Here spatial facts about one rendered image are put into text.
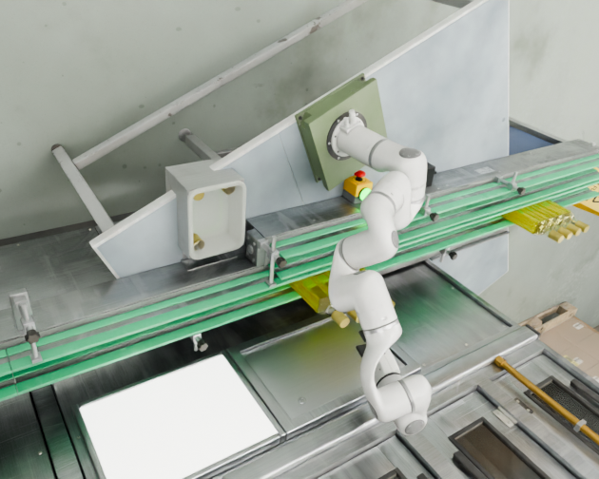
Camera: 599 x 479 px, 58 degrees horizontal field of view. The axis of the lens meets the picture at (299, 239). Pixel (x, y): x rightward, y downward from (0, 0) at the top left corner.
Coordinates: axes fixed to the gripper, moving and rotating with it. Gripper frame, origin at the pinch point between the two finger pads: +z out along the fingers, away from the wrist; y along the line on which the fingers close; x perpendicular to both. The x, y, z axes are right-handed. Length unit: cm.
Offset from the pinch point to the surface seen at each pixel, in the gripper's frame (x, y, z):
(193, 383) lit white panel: 45.3, -12.7, 8.0
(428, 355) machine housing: -26.9, -16.3, 5.7
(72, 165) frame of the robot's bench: 74, 17, 88
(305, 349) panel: 11.1, -13.0, 13.9
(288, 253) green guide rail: 14.6, 13.3, 26.9
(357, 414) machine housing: 5.4, -13.2, -12.4
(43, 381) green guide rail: 81, -4, 9
